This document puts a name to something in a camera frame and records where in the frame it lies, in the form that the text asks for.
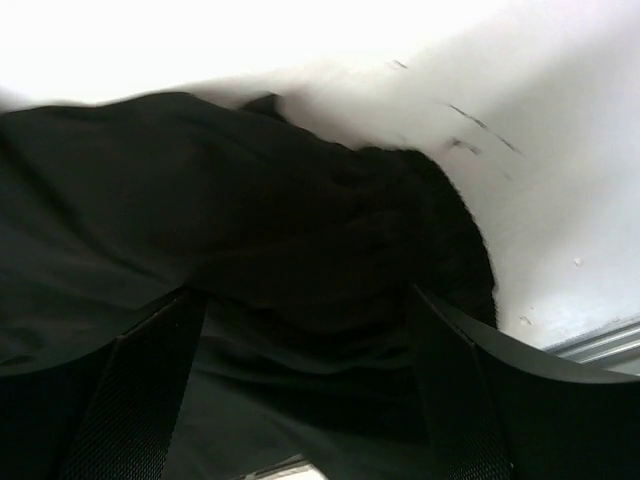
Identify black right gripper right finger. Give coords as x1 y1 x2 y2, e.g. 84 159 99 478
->
409 287 639 480

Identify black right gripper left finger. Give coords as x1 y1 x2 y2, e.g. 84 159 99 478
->
1 289 207 480

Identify black trousers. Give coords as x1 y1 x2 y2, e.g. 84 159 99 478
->
1 93 496 479

